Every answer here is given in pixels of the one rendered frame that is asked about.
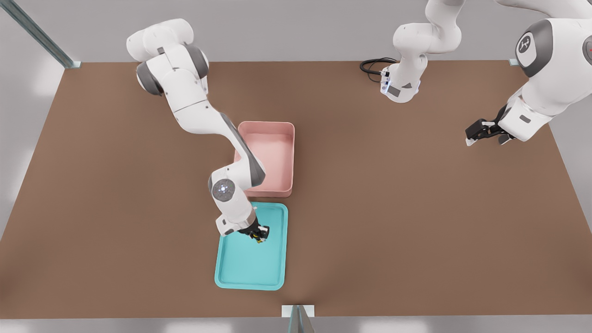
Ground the pale blue-green tray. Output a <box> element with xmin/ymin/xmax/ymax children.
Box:
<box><xmin>214</xmin><ymin>202</ymin><xmax>289</xmax><ymax>291</ymax></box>

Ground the pink open box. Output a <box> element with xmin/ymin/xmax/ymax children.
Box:
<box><xmin>234</xmin><ymin>121</ymin><xmax>296</xmax><ymax>198</ymax></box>

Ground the black cable loop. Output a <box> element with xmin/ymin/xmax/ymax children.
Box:
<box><xmin>360</xmin><ymin>57</ymin><xmax>399</xmax><ymax>84</ymax></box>

